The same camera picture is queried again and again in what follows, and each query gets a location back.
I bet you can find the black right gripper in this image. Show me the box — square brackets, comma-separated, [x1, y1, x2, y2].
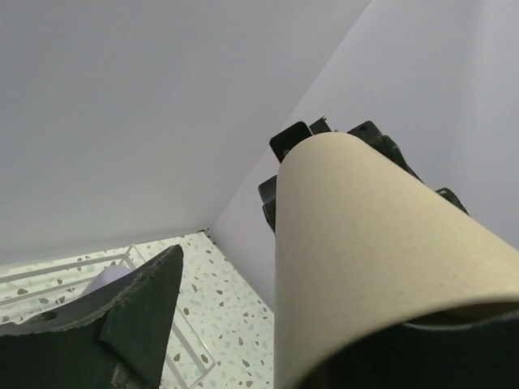
[257, 115, 470, 235]

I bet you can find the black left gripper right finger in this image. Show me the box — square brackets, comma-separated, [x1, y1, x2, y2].
[299, 306, 518, 388]

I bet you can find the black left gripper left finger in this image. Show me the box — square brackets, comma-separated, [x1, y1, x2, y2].
[1, 246, 183, 388]

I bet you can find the lavender plastic cup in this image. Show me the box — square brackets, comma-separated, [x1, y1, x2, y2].
[82, 265, 131, 296]

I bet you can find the beige plastic cup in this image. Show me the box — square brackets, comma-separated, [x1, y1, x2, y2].
[274, 132, 518, 388]

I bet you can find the white wire dish rack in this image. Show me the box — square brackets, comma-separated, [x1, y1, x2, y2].
[1, 246, 216, 388]

